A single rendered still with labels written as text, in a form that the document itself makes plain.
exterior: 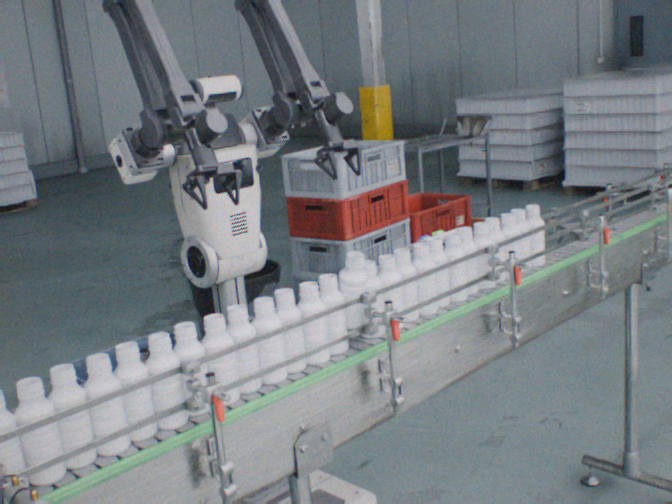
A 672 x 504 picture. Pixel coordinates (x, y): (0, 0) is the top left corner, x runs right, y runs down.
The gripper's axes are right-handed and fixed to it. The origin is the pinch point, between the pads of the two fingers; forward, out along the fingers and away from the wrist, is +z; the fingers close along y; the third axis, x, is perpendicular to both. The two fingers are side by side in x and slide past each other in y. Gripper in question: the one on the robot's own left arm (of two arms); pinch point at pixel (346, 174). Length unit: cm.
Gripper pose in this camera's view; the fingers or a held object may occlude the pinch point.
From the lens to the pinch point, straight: 229.3
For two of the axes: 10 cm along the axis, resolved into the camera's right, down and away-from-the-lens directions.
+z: 3.7, 9.2, -1.2
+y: 6.8, -1.9, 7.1
